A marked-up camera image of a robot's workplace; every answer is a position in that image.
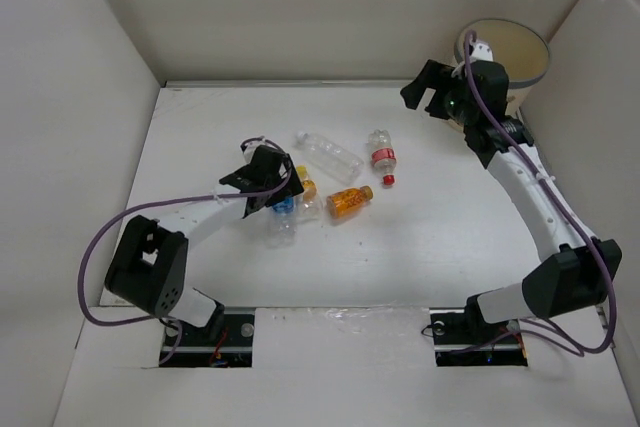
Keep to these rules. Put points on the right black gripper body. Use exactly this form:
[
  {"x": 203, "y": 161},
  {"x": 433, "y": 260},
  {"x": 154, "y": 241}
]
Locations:
[{"x": 459, "y": 109}]

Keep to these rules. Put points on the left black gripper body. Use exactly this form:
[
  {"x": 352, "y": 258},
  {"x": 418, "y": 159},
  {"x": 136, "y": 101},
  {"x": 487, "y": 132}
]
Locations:
[{"x": 290, "y": 189}]

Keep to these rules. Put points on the clear bottle blue label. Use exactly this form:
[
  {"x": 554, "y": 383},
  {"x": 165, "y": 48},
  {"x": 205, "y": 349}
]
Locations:
[{"x": 281, "y": 226}]

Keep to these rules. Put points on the large clear plastic bottle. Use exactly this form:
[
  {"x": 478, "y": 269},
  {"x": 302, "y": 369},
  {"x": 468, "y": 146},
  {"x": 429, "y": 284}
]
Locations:
[{"x": 333, "y": 159}]

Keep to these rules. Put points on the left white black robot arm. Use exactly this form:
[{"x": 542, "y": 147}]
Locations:
[{"x": 149, "y": 266}]

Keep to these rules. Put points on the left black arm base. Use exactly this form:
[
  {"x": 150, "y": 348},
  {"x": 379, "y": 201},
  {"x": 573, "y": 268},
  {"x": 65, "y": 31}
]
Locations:
[{"x": 231, "y": 345}]

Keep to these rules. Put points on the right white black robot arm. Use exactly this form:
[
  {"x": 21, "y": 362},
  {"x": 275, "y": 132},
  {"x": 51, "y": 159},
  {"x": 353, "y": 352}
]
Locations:
[{"x": 576, "y": 268}]

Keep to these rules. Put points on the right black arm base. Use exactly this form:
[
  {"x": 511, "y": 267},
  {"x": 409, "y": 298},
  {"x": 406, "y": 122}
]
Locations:
[{"x": 457, "y": 343}]

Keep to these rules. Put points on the cream capybara bin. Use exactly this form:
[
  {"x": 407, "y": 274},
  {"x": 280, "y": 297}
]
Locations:
[{"x": 524, "y": 54}]

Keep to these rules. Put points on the clear bottle yellow cap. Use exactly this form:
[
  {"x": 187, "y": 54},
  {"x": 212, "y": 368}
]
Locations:
[{"x": 308, "y": 203}]

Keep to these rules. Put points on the orange bottle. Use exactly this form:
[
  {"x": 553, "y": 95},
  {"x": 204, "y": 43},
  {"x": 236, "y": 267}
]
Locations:
[{"x": 348, "y": 202}]

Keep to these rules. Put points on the clear bottle red label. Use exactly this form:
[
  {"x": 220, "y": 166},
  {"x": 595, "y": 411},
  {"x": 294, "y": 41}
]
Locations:
[{"x": 382, "y": 156}]

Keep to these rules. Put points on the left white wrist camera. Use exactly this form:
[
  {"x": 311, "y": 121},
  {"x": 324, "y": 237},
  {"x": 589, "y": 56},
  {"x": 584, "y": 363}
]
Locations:
[{"x": 249, "y": 146}]

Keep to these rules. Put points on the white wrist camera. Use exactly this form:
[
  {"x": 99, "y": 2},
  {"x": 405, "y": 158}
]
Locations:
[
  {"x": 480, "y": 50},
  {"x": 249, "y": 146}
]

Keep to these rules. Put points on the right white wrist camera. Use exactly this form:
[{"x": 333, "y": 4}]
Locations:
[{"x": 480, "y": 50}]

